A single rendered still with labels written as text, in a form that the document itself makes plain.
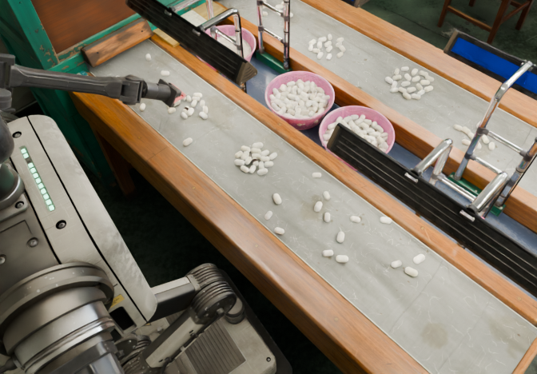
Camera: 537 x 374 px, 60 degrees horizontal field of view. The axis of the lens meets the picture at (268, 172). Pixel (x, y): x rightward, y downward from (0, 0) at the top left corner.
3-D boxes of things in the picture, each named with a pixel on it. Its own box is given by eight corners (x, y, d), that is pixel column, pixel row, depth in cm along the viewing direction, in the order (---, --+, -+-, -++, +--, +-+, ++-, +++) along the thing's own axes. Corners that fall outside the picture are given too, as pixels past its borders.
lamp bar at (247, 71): (239, 87, 141) (237, 68, 135) (125, 5, 169) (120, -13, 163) (258, 74, 144) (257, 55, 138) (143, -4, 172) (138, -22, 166)
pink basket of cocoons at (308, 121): (318, 145, 174) (320, 127, 166) (254, 124, 181) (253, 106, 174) (341, 99, 188) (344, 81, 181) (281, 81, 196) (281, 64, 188)
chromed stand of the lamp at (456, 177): (497, 216, 153) (562, 124, 117) (445, 182, 162) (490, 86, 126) (526, 184, 161) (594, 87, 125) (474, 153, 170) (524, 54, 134)
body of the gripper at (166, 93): (164, 78, 166) (148, 75, 160) (180, 92, 162) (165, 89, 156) (157, 94, 169) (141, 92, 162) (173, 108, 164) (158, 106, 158)
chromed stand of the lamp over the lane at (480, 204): (427, 299, 137) (478, 220, 101) (373, 256, 146) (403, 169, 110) (463, 257, 144) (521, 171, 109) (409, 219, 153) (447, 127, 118)
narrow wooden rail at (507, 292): (527, 340, 131) (544, 327, 122) (153, 54, 212) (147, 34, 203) (536, 327, 133) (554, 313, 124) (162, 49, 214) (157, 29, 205)
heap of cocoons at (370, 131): (358, 184, 161) (360, 173, 156) (308, 147, 172) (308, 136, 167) (399, 147, 171) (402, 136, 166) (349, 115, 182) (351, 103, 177)
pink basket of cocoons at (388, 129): (359, 190, 161) (362, 174, 153) (303, 149, 173) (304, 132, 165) (404, 149, 172) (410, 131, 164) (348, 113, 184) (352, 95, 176)
